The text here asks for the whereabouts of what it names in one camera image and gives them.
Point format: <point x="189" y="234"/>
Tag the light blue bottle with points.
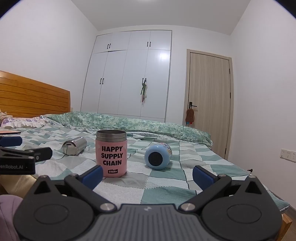
<point x="159" y="156"/>

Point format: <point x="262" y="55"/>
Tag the purple cloth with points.
<point x="8" y="215"/>

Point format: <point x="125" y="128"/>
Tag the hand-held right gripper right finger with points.
<point x="203" y="178"/>

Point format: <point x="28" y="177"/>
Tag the wooden bed frame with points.
<point x="286" y="223"/>

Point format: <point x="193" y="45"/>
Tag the white wall socket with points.
<point x="288" y="155"/>

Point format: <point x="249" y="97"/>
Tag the wooden bed headboard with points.
<point x="32" y="97"/>

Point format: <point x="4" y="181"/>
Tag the brown hanging bag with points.
<point x="190" y="115"/>

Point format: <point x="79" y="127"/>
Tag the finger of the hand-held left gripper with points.
<point x="42" y="153"/>
<point x="10" y="141"/>

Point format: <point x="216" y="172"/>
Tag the green floral quilt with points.
<point x="138" y="126"/>

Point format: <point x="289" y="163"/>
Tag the green hanging ornament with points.
<point x="143" y="91"/>

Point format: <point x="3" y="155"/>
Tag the plain steel cup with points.
<point x="75" y="144"/>

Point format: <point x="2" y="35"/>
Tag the tan board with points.
<point x="16" y="184"/>

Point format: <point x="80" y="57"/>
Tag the checkered green bedsheet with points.
<point x="161" y="183"/>

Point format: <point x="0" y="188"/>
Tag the pink steel cup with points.
<point x="111" y="154"/>

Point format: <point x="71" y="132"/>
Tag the flat red book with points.
<point x="9" y="132"/>

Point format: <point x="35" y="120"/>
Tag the light wooden door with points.
<point x="208" y="97"/>

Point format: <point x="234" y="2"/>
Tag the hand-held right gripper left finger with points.
<point x="92" y="177"/>

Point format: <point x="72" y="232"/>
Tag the purple floral pillow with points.
<point x="20" y="121"/>

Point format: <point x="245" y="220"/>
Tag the white wardrobe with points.
<point x="129" y="76"/>

